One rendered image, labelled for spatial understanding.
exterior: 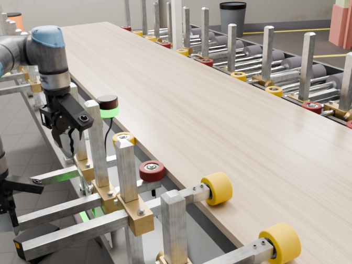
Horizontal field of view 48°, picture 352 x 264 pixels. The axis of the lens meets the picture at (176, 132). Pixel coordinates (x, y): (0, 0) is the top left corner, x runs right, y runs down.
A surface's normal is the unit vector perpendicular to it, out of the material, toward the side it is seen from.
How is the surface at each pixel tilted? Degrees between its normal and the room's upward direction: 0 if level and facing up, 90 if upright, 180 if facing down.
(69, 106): 32
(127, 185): 90
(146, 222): 90
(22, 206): 0
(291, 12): 90
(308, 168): 0
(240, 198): 0
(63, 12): 90
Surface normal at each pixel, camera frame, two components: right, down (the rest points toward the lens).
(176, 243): 0.47, 0.37
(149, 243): -0.04, -0.90
